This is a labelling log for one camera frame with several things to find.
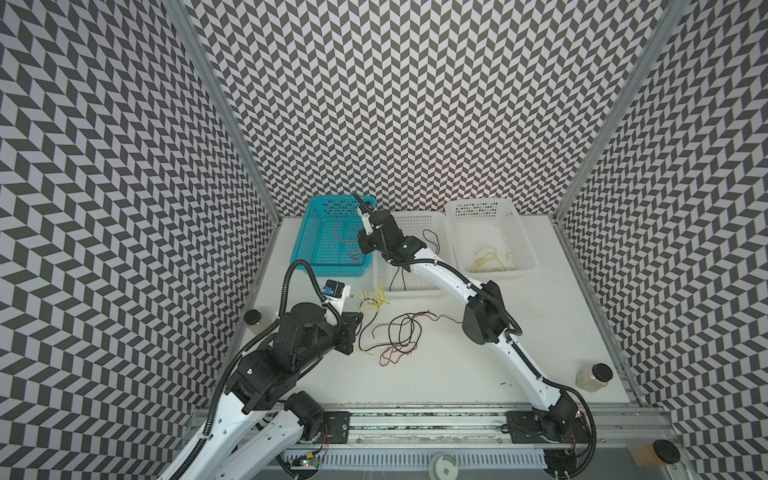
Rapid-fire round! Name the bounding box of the white plastic basket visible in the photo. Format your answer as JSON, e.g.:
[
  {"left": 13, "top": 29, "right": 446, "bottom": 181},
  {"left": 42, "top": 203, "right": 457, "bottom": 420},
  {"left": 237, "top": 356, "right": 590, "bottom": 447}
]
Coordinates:
[
  {"left": 444, "top": 198, "right": 539, "bottom": 280},
  {"left": 372, "top": 211, "right": 455, "bottom": 299}
]

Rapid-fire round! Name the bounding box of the cable bundle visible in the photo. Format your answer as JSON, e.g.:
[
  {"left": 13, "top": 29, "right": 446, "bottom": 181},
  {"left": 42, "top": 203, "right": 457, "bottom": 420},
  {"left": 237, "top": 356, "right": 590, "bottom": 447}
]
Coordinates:
[{"left": 356, "top": 310, "right": 464, "bottom": 368}]

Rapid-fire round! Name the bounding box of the black cable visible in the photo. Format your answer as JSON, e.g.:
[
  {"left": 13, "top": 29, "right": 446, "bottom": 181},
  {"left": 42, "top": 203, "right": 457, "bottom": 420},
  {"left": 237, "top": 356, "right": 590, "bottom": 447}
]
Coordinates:
[{"left": 388, "top": 228, "right": 442, "bottom": 292}]

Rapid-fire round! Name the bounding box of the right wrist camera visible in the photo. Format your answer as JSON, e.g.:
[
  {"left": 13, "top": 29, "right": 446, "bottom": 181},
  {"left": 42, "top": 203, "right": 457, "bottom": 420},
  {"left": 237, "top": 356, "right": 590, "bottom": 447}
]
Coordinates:
[{"left": 356, "top": 198, "right": 374, "bottom": 236}]

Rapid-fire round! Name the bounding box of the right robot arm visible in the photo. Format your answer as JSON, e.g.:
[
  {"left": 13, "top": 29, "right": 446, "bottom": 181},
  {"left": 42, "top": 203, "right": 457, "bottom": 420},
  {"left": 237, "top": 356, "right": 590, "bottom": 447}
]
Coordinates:
[{"left": 352, "top": 193, "right": 597, "bottom": 467}]

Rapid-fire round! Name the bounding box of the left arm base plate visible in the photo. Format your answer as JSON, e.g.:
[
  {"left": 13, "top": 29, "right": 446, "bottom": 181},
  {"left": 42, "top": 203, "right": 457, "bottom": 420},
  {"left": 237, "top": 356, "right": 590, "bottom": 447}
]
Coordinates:
[{"left": 319, "top": 411, "right": 352, "bottom": 445}]

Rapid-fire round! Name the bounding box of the aluminium front rail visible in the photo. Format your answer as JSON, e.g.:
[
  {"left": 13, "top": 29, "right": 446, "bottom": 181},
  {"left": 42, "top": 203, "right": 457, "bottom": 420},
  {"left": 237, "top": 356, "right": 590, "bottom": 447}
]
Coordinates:
[{"left": 325, "top": 403, "right": 681, "bottom": 448}]

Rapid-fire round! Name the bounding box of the teal plastic basket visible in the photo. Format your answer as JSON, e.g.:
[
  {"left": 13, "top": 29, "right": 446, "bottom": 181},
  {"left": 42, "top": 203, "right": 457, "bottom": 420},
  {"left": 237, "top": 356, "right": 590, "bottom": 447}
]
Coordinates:
[{"left": 291, "top": 195, "right": 371, "bottom": 278}]

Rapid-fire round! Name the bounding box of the right white plastic basket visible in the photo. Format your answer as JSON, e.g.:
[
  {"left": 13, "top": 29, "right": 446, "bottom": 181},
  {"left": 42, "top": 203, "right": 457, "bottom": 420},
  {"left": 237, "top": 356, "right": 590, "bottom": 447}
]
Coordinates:
[{"left": 444, "top": 198, "right": 539, "bottom": 280}]

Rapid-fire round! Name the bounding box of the middle white plastic basket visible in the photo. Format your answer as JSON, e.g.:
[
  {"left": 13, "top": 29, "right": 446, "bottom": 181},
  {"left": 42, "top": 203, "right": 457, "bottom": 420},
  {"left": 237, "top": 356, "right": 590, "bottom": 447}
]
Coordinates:
[{"left": 372, "top": 211, "right": 455, "bottom": 299}]

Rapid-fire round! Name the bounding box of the round white knob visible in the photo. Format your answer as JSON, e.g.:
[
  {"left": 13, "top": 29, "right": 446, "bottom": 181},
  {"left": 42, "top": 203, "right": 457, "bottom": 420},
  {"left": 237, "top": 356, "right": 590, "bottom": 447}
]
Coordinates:
[{"left": 428, "top": 453, "right": 459, "bottom": 480}]

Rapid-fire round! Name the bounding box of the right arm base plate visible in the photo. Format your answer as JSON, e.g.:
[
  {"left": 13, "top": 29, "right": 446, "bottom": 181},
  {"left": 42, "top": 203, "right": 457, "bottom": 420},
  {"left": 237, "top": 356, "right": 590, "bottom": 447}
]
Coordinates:
[{"left": 501, "top": 411, "right": 548, "bottom": 444}]

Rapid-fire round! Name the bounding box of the right side clear jar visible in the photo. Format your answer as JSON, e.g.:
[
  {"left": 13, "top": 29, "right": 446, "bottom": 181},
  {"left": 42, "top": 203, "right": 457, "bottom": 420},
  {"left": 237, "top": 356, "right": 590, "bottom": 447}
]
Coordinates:
[{"left": 575, "top": 363, "right": 614, "bottom": 393}]

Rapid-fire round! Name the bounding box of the black cap jar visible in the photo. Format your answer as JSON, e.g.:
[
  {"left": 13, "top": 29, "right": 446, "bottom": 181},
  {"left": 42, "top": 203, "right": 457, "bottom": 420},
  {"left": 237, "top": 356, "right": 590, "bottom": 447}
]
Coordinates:
[{"left": 243, "top": 309, "right": 262, "bottom": 326}]

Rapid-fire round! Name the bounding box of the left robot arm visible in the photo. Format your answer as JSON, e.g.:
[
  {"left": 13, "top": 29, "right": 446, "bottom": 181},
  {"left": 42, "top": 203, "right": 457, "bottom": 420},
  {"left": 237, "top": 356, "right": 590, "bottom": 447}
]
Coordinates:
[{"left": 160, "top": 260, "right": 362, "bottom": 479}]

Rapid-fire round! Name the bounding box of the black round cap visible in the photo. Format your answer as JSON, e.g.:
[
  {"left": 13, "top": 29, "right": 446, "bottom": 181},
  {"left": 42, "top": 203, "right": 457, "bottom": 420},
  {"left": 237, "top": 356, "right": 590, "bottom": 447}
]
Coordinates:
[{"left": 652, "top": 439, "right": 681, "bottom": 465}]

